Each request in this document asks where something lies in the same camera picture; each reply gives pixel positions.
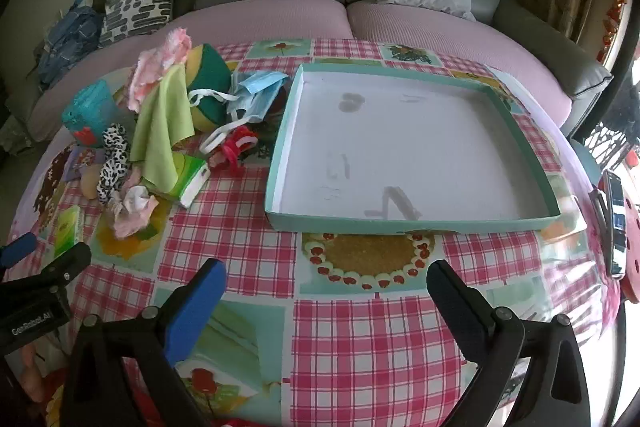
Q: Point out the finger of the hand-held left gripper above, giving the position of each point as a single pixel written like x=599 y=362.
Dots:
x=72 y=259
x=17 y=251

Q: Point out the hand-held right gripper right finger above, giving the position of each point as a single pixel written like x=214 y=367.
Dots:
x=452 y=302

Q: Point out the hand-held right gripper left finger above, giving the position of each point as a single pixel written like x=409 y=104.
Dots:
x=200 y=307

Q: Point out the green tissue packet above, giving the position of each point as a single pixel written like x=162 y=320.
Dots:
x=67 y=229
x=192 y=179

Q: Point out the beige round powder puff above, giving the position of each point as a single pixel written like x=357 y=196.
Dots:
x=90 y=184

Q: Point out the pink beige scrunchie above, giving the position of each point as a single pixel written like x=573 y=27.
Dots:
x=132 y=207

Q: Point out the leopard print scrunchie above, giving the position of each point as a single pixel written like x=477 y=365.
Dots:
x=112 y=157

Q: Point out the light green cloth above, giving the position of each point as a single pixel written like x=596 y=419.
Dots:
x=160 y=132

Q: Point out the teal shallow cardboard box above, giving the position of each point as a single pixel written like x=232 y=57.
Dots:
x=400 y=147

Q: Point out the blue face mask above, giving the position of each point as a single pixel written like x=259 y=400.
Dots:
x=257 y=94

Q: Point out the pink fluffy towel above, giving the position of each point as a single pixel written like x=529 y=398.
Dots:
x=160 y=57

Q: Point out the green yellow sponge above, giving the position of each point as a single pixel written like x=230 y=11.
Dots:
x=210 y=77

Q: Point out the pink checked tablecloth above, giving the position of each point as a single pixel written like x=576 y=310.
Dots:
x=350 y=332

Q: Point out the teal plastic pouch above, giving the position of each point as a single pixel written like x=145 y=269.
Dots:
x=92 y=112

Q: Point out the smartphone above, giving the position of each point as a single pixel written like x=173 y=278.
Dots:
x=615 y=227

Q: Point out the red round stool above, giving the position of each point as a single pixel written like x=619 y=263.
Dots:
x=632 y=252

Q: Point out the dark green chair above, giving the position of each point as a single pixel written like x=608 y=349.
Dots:
x=590 y=159

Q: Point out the blue clothing pile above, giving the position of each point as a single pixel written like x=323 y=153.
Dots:
x=65 y=42

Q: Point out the red hanging ornament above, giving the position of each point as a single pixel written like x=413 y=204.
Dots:
x=614 y=17

